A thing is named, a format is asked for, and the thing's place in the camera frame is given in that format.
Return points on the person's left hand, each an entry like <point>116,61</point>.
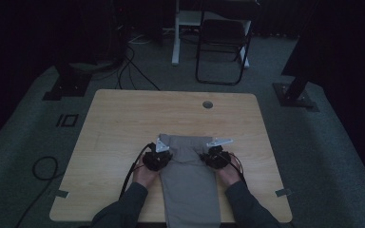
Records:
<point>144,177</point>

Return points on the person's right hand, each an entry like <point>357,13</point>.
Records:
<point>231,175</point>

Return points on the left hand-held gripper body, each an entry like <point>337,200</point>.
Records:
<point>157,160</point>

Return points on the dark equipment rack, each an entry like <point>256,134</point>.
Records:
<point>120,28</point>

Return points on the black stand with base plate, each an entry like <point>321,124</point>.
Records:
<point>294,95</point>
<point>68,85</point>

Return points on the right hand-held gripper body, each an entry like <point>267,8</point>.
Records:
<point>217,158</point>

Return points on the grey tape strip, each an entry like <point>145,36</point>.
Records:
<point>61,193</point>
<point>283,192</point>

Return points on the white desk frame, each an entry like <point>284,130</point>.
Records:
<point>176,38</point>

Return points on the grey pants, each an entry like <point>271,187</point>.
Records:
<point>190,183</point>

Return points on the black folding chair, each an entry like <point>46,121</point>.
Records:
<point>223,34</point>

